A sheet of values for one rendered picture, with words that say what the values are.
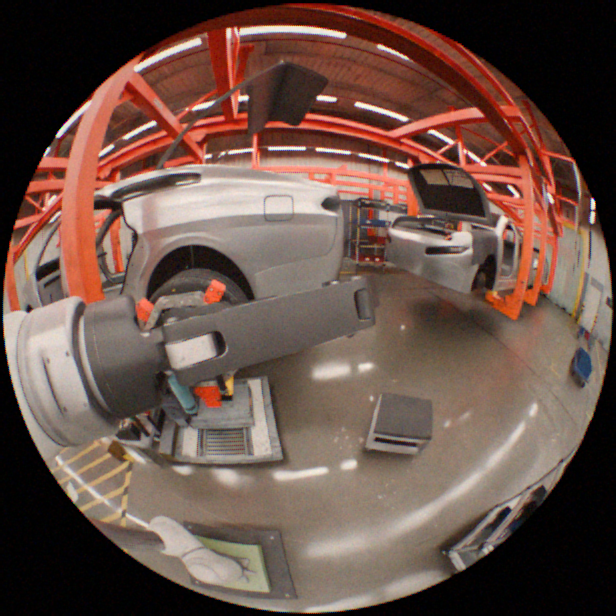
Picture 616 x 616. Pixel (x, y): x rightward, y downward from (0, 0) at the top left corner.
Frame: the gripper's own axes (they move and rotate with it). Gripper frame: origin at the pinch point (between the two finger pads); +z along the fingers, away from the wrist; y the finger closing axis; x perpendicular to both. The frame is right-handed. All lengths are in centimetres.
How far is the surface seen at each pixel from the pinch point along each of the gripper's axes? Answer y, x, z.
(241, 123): -172, 287, 125
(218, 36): -23, 215, -10
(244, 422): -110, -78, 28
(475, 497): 55, -158, 68
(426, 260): -20, 9, 242
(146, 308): -92, 11, -12
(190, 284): -82, 16, 12
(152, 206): -103, 72, -4
